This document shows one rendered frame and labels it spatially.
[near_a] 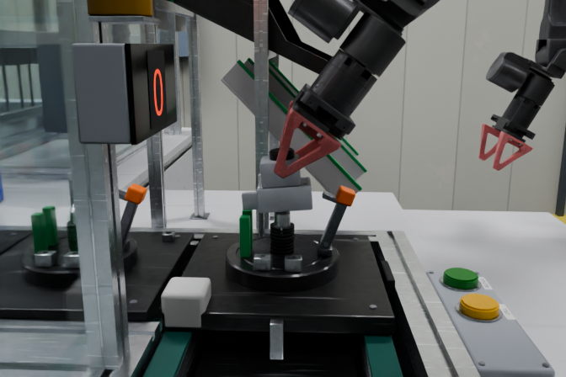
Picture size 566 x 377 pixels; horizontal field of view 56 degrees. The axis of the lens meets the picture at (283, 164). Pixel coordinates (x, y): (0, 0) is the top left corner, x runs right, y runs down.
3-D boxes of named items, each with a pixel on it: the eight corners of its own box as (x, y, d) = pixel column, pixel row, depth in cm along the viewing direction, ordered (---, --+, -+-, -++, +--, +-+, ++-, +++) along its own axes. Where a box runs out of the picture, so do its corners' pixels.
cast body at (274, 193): (312, 199, 66) (307, 144, 65) (312, 210, 62) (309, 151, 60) (244, 204, 66) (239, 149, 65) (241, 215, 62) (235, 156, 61)
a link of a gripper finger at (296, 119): (253, 162, 58) (303, 93, 56) (257, 149, 65) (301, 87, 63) (302, 198, 59) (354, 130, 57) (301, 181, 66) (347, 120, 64)
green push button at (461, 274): (471, 282, 66) (472, 267, 65) (482, 297, 62) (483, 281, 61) (439, 281, 66) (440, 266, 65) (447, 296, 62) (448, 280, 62)
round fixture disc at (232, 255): (335, 246, 72) (335, 233, 72) (342, 294, 59) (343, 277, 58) (233, 245, 73) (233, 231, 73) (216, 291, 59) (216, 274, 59)
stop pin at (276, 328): (284, 353, 55) (284, 318, 54) (283, 360, 54) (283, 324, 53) (270, 353, 55) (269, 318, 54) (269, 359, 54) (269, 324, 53)
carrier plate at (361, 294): (367, 247, 77) (368, 234, 77) (394, 335, 54) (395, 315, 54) (205, 245, 78) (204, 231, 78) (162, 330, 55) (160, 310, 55)
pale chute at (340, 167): (349, 186, 97) (367, 170, 96) (341, 207, 85) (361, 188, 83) (243, 75, 97) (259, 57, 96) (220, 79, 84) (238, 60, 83)
